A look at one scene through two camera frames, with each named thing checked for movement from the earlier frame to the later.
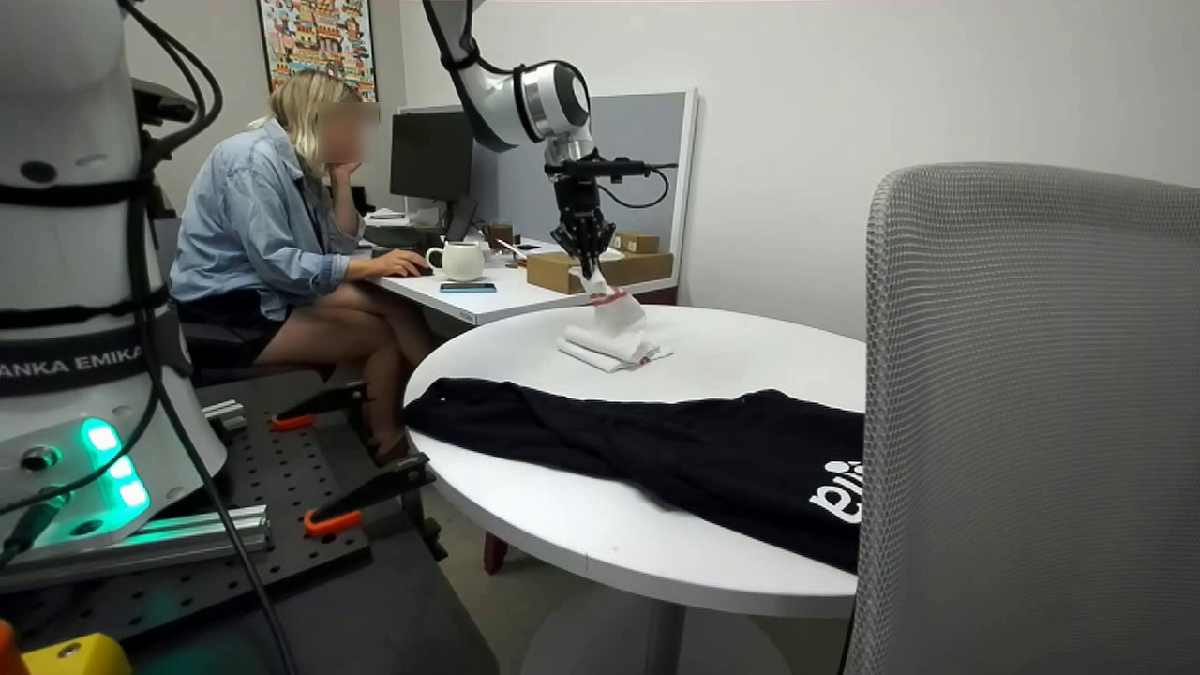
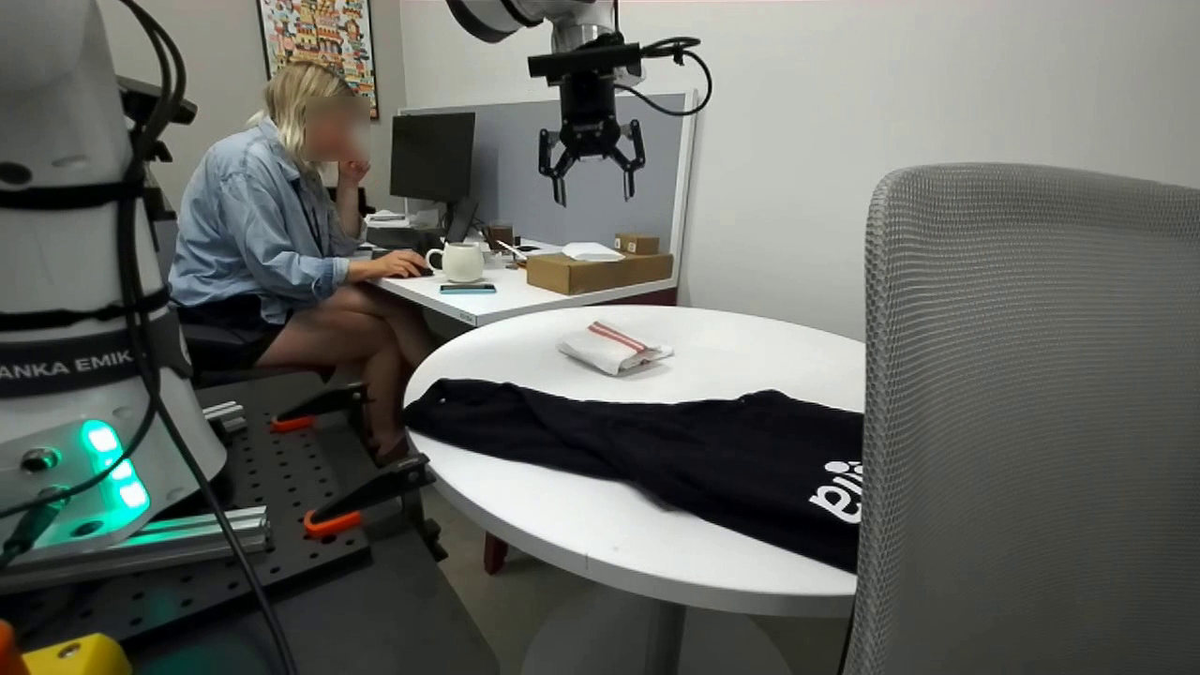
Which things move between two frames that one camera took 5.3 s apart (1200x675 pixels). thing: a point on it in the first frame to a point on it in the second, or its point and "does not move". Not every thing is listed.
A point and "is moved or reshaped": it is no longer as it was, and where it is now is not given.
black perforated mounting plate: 314,488 does not move
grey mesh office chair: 1030,427 does not move
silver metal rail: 246,521 does not move
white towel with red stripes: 611,338 is moved or reshaped
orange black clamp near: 386,492 does not move
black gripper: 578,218 to 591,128
